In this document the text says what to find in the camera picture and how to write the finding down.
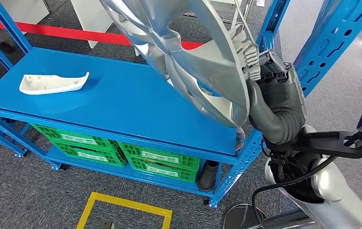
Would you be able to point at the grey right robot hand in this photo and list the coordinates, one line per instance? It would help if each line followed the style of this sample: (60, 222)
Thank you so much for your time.
(282, 94)

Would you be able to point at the grey plastic wheel cover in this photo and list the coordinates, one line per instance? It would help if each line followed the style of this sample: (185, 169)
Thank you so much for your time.
(206, 69)

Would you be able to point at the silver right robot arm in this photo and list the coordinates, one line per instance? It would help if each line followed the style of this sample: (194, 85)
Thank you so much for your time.
(342, 196)

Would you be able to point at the white plastic trim part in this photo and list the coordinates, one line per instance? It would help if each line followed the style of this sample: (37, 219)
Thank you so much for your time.
(48, 84)

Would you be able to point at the black ribbed rubber boot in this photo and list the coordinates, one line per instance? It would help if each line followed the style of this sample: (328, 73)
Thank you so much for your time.
(207, 177)

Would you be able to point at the chrome stanchion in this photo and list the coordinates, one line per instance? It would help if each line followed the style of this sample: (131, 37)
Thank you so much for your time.
(244, 218)

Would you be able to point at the green plastic crate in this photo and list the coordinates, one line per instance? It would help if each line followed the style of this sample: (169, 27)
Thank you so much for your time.
(161, 172)
(89, 155)
(73, 137)
(158, 155)

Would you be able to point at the white table panel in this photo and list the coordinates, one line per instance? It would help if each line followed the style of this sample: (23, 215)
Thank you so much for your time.
(90, 19)

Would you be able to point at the red barrier belt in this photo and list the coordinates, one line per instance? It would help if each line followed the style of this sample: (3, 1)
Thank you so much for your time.
(73, 33)

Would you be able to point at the small dark block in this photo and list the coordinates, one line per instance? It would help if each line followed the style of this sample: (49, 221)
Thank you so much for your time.
(106, 225)

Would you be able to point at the white cabinet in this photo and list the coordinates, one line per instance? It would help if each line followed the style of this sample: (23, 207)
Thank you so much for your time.
(22, 9)

